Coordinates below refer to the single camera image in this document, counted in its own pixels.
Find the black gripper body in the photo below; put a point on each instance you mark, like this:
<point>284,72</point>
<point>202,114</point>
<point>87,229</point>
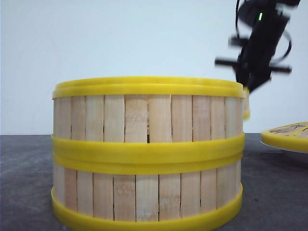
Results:
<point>255,63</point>

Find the bamboo steamer basket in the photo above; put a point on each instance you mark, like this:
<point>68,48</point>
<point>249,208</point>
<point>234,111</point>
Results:
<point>148,120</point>
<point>246,103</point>
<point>197,201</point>

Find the woven bamboo steamer lid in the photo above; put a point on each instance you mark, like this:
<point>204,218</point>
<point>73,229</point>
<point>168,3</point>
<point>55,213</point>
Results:
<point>293,137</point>

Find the white plate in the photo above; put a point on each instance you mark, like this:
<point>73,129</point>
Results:
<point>297,156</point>

